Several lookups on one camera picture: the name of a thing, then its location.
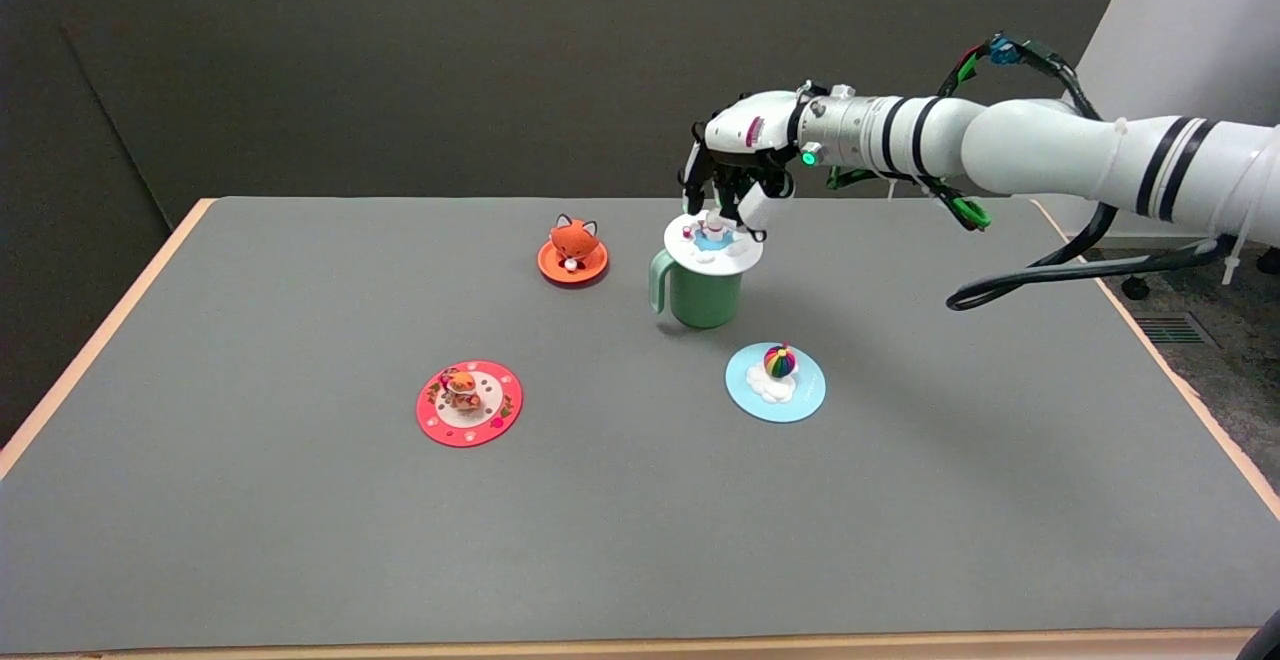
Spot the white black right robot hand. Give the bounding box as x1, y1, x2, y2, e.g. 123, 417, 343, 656
677, 90, 807, 241

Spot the white cup lid with figurine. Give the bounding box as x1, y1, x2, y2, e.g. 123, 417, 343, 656
664, 210, 764, 274

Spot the orange fox cup lid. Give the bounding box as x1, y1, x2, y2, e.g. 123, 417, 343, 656
537, 213, 609, 286

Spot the blue cup lid rainbow ball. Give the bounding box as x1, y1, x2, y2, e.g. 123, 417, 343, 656
725, 342, 827, 424

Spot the red cup lid with figurine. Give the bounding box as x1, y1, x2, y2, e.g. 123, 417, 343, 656
416, 360, 524, 448

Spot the green plastic mug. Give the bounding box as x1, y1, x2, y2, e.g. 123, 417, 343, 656
649, 245, 746, 329

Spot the office chair base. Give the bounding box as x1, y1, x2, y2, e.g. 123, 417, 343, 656
1120, 245, 1280, 301

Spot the floor vent grille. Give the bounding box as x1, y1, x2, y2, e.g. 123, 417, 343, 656
1133, 313, 1216, 346

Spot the black object at table edge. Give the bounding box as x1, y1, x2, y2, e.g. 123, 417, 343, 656
1237, 608, 1280, 660

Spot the green black wire bundle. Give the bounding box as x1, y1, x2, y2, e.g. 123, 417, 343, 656
828, 33, 1101, 233

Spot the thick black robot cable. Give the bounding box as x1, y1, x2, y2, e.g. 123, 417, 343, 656
945, 202, 1246, 312

